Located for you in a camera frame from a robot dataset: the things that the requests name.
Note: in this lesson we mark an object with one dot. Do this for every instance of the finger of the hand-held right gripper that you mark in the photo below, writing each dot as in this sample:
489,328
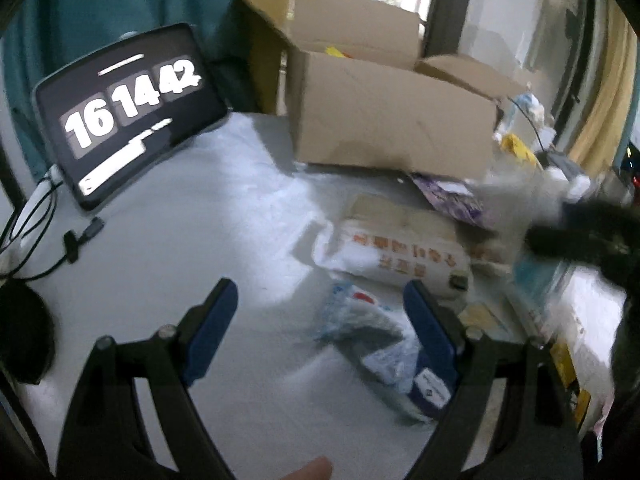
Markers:
570,237

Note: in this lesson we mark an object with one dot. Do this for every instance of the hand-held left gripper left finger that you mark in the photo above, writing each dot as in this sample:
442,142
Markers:
212,330

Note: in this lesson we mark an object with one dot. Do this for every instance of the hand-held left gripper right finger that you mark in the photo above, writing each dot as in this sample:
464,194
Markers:
430,330

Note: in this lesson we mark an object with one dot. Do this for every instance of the white and blue snack packet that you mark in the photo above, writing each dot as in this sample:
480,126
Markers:
380,345

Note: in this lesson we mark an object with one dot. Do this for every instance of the white bread packet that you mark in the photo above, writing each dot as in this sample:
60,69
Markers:
395,250

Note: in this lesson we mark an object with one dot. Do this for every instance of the purple snack packet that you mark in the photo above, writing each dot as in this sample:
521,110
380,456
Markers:
457,200

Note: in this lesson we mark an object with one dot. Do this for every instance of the cardboard box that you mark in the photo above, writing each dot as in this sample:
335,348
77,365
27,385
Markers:
390,115

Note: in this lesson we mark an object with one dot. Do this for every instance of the person's left hand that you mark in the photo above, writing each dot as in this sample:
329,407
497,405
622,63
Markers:
310,470

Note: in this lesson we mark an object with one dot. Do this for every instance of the beige snack packet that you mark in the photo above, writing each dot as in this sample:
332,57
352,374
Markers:
480,317

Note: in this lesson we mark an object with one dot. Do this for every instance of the light blue snack packet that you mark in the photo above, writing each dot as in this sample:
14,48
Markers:
542,285

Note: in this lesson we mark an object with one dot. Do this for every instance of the crumpled yellow packet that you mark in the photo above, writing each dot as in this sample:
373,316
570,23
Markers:
520,150

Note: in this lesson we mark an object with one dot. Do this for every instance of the tissue pack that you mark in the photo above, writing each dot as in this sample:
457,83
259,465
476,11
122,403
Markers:
525,112

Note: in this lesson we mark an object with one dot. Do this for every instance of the yellow and black snack packet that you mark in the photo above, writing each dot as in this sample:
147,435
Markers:
570,385

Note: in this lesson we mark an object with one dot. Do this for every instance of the yellow curtain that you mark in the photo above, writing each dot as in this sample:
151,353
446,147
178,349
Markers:
267,20
607,90

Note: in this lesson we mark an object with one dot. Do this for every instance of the dark round object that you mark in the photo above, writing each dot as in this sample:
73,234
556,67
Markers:
25,335

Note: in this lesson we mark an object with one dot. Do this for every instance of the tablet with clock display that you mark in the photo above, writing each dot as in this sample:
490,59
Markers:
130,110

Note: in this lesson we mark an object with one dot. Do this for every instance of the dark window frame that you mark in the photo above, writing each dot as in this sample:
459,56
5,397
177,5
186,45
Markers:
445,0

